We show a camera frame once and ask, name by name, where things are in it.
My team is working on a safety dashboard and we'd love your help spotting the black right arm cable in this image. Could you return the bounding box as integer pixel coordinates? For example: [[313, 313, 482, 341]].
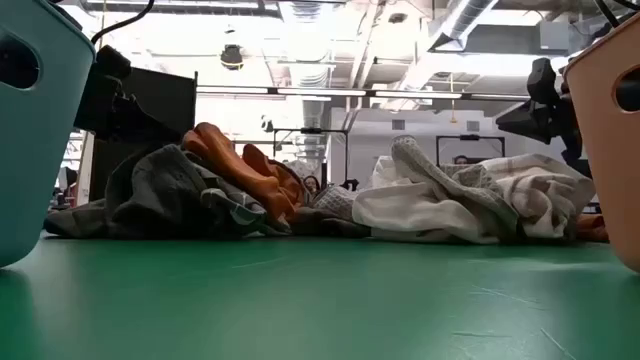
[[593, 0, 640, 29]]

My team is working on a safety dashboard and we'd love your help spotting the silver ventilation duct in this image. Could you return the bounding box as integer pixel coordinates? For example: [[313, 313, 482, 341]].
[[428, 0, 501, 53]]

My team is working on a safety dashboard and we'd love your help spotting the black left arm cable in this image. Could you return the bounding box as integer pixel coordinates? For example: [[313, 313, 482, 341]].
[[89, 0, 157, 47]]

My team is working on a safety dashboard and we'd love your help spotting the white plaid towel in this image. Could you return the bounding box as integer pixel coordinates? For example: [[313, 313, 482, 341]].
[[449, 152, 597, 240]]

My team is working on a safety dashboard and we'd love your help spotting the black metal rig frame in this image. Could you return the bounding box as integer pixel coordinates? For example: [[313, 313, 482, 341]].
[[435, 133, 506, 166], [272, 127, 350, 187]]

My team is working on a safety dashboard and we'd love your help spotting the black partition board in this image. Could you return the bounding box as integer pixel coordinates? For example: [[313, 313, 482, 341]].
[[88, 66, 199, 202]]

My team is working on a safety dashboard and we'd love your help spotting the dark grey plaid towel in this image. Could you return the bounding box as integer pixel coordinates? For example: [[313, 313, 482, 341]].
[[43, 143, 292, 240]]

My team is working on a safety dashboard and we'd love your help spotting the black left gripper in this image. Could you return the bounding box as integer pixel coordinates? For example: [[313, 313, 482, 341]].
[[74, 74, 184, 147]]

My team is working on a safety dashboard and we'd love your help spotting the plain white towel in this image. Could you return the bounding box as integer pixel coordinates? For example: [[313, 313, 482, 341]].
[[351, 154, 501, 245]]

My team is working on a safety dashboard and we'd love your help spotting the teal plastic basket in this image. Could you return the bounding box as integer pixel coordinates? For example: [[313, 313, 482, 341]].
[[0, 0, 97, 270]]

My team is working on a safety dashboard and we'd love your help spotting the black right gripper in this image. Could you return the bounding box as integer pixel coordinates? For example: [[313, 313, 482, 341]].
[[495, 99, 569, 145]]

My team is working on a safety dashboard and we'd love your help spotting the light grey waffle towel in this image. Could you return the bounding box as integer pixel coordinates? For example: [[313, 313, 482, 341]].
[[312, 133, 520, 237]]

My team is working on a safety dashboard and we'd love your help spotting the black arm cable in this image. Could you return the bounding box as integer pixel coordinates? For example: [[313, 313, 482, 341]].
[[593, 0, 640, 29], [89, 0, 157, 47]]

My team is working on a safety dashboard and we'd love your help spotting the dark grey waffle towel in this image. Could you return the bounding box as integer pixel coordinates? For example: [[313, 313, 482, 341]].
[[288, 203, 372, 239]]

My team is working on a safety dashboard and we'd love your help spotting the black round ceiling fixture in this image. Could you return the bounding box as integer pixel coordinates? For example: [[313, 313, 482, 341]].
[[219, 43, 245, 72]]

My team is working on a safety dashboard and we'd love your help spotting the orange towel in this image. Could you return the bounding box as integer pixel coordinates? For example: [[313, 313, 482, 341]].
[[574, 213, 610, 244], [181, 121, 307, 225]]

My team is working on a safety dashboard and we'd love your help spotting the overhead light bar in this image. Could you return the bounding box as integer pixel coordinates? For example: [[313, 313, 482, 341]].
[[195, 84, 532, 101]]

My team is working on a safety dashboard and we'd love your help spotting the orange plastic basket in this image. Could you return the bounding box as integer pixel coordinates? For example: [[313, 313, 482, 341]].
[[563, 12, 640, 275]]

